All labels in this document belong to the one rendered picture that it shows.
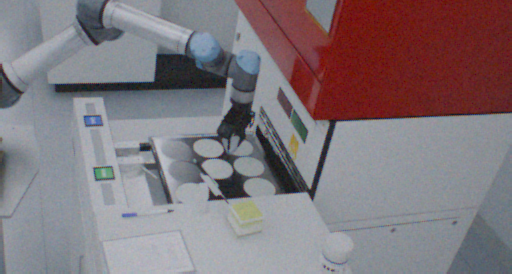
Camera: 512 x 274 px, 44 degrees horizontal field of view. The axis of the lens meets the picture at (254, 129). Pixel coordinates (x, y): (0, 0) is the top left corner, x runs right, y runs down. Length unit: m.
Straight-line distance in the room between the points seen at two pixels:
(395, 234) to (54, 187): 1.76
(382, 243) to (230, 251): 0.73
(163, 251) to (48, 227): 1.49
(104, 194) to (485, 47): 1.13
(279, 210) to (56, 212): 1.56
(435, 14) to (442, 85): 0.25
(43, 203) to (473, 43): 2.13
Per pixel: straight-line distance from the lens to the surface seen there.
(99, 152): 1.93
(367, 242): 2.18
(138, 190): 1.91
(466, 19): 1.78
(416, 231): 2.26
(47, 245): 2.98
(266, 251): 1.67
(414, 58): 1.75
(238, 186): 1.95
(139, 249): 1.62
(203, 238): 1.67
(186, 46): 1.79
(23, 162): 2.11
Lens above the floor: 2.14
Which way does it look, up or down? 34 degrees down
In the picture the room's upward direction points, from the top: 12 degrees clockwise
